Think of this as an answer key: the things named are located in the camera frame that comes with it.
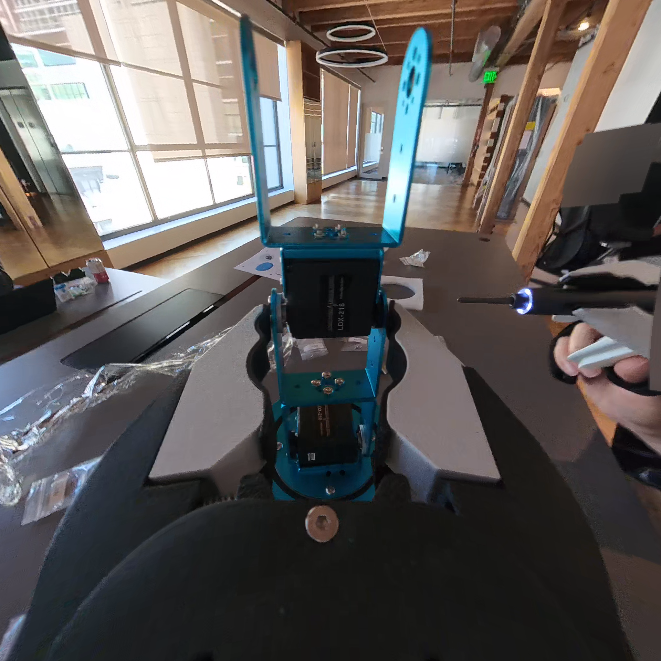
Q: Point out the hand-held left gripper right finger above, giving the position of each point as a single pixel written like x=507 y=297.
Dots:
x=439 y=413

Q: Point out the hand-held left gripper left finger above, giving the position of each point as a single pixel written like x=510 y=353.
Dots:
x=206 y=413

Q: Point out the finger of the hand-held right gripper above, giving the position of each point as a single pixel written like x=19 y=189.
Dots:
x=619 y=273
x=619 y=325

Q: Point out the black electric screwdriver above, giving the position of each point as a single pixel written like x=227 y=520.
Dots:
x=568 y=300

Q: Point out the blue toy robot arm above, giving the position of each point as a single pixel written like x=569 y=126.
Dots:
x=330 y=294

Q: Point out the person's right hand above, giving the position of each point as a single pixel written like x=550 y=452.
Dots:
x=635 y=413

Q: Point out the crumpled clear plastic wrap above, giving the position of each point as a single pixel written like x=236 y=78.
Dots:
x=103 y=382

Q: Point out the white foam piece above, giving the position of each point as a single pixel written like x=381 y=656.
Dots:
x=415 y=302

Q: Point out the cluster of small parts bags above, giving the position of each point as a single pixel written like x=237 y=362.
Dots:
x=312 y=348

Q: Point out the printed instruction sheet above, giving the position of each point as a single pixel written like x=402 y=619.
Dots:
x=258 y=266

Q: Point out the crumpled clear plastic bag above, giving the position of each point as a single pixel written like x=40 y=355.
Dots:
x=415 y=258

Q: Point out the stack of leaning panels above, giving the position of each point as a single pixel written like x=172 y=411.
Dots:
x=495 y=170

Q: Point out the labelled clear plastic bag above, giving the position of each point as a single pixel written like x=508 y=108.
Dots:
x=57 y=490
x=10 y=627

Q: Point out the red soda can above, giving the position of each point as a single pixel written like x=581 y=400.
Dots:
x=98 y=271

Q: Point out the white green packets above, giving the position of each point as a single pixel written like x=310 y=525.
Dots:
x=75 y=290

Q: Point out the large grid window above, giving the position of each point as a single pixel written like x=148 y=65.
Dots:
x=170 y=186

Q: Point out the white glass door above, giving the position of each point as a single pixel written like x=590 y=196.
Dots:
x=373 y=144

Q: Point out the pale wooden column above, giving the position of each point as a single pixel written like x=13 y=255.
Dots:
x=302 y=129

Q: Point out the tall beige roller blind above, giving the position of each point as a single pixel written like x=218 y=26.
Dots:
x=338 y=124

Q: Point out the wide beige roller blind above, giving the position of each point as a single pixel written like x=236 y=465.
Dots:
x=170 y=93

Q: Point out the narrow beige roller blind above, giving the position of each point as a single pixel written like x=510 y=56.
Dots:
x=269 y=67

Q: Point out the wooden post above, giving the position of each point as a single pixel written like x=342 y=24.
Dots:
x=521 y=124
x=573 y=139

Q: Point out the silver ceiling duct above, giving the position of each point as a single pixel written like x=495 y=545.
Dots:
x=484 y=51

